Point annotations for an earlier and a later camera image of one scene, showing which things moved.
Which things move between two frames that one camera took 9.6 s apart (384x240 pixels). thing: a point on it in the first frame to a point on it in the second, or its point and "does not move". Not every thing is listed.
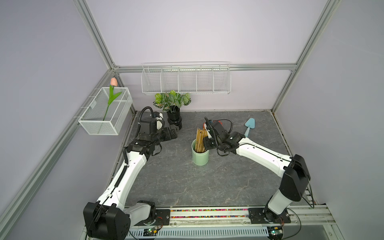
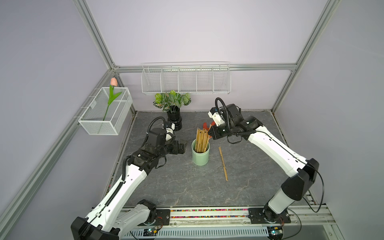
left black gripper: x=173 y=132 to x=176 y=151
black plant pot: x=173 y=116 does not move
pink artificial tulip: x=114 y=82 does not move
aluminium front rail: x=302 y=216 does not move
